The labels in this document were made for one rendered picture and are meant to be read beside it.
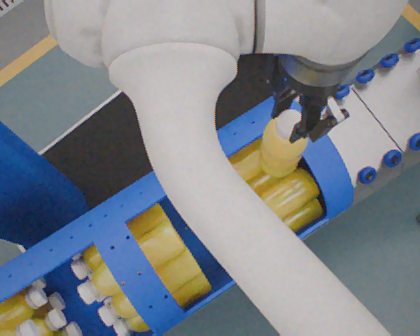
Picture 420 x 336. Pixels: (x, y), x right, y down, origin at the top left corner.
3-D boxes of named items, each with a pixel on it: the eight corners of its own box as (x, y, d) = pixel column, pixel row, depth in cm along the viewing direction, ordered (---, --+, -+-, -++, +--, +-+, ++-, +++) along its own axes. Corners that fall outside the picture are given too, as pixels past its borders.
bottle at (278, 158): (250, 157, 98) (255, 123, 80) (279, 132, 99) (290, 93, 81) (277, 186, 97) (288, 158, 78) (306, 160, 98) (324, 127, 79)
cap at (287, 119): (270, 124, 80) (271, 120, 78) (290, 108, 80) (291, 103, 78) (288, 143, 79) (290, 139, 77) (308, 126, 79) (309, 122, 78)
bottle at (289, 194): (295, 160, 112) (218, 211, 109) (314, 176, 106) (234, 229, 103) (305, 185, 116) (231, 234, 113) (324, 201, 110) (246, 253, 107)
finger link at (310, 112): (324, 68, 62) (332, 76, 62) (318, 116, 72) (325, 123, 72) (296, 85, 62) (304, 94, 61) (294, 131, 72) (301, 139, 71)
